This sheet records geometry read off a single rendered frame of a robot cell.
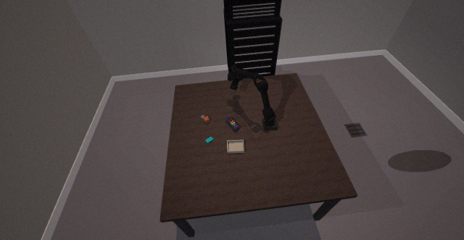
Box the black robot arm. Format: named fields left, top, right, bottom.
left=228, top=65, right=276, bottom=126

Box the orange-brown block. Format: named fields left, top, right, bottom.
left=203, top=116, right=210, bottom=124

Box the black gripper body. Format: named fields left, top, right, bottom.
left=230, top=76, right=240, bottom=90

